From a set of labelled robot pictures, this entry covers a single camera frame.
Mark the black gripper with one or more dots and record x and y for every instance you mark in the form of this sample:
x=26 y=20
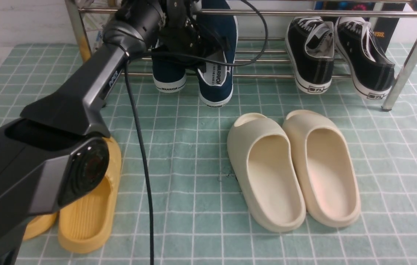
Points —
x=186 y=37

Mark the navy slip-on shoe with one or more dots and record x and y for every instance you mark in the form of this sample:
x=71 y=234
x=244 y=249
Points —
x=169 y=74
x=219 y=77

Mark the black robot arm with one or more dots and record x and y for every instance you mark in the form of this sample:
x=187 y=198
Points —
x=59 y=156

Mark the chrome metal shoe rack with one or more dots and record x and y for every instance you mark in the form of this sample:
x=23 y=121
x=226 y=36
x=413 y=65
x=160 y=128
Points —
x=76 y=10

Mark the black canvas sneaker left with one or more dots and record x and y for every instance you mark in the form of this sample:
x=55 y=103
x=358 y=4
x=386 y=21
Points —
x=310 y=45

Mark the black canvas sneaker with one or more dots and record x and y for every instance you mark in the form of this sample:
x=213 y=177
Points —
x=372 y=72
x=310 y=45

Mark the cream slide slipper left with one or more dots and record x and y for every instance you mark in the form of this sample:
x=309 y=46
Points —
x=260 y=154

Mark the cream slide slipper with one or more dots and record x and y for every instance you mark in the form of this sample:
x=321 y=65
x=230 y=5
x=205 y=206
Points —
x=324 y=168
x=260 y=154

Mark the green checked floor cloth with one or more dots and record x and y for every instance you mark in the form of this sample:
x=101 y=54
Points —
x=200 y=214

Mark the cream slide slipper right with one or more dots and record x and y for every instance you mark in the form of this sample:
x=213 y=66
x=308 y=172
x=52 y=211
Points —
x=324 y=168

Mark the black canvas sneaker right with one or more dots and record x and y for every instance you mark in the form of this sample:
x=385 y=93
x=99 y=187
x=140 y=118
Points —
x=372 y=72

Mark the dark printed box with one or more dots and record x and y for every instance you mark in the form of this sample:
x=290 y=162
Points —
x=383 y=27

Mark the yellow slide slipper right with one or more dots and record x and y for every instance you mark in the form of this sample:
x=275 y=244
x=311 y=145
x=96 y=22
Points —
x=86 y=225

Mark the yellow slide slipper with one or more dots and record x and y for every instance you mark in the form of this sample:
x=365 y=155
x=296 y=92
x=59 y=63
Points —
x=39 y=225
x=86 y=225

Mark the yellow slide slipper left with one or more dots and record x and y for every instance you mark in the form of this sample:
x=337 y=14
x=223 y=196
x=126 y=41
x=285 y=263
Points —
x=39 y=225

